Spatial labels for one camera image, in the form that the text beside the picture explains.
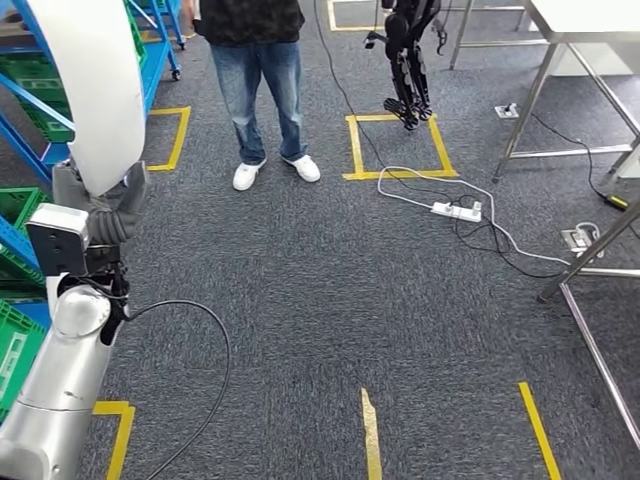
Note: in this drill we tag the white power strip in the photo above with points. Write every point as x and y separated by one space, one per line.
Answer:
457 212

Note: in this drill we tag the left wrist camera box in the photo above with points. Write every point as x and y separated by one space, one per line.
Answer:
57 245

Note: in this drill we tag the black humanoid robot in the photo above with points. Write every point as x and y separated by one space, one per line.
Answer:
407 60

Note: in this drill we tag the white top steel table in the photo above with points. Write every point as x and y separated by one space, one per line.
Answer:
590 16

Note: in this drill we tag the yellow floor tape square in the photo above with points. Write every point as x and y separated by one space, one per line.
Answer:
355 146
179 139
331 16

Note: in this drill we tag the silver floor socket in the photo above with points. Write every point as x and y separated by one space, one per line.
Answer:
580 240
506 110

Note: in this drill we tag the person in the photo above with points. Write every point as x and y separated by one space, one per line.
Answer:
250 73

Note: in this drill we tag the white curved plastic part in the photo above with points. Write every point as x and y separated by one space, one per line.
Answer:
95 86

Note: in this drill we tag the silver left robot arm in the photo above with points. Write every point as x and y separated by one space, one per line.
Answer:
60 378

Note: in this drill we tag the green plastic crate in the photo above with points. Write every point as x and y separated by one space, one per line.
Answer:
45 93
20 358
135 33
20 205

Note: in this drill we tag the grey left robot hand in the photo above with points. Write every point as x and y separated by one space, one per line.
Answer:
135 195

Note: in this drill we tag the yellow floor tape strip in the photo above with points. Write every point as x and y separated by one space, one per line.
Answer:
371 437
540 430

